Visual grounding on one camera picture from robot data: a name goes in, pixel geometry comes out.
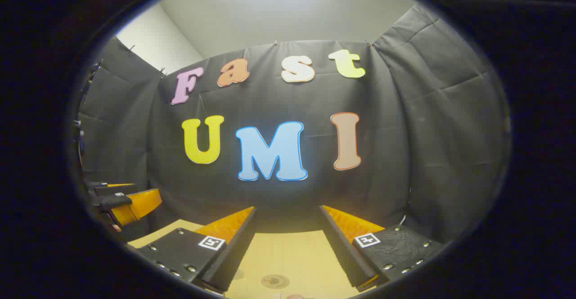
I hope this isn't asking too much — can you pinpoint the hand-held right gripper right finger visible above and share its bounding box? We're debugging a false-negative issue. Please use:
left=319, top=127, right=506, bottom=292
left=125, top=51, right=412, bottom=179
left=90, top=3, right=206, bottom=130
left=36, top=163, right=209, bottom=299
left=319, top=204, right=446, bottom=293

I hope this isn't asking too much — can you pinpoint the light wooden desktop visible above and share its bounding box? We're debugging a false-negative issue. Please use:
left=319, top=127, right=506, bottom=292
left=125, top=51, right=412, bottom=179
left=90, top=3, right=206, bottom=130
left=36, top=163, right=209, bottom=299
left=127, top=219, right=374, bottom=299

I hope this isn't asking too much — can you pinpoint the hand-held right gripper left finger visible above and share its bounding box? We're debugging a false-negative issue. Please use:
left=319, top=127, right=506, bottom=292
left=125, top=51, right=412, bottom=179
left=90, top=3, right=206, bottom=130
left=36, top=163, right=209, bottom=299
left=127, top=206, right=257, bottom=293

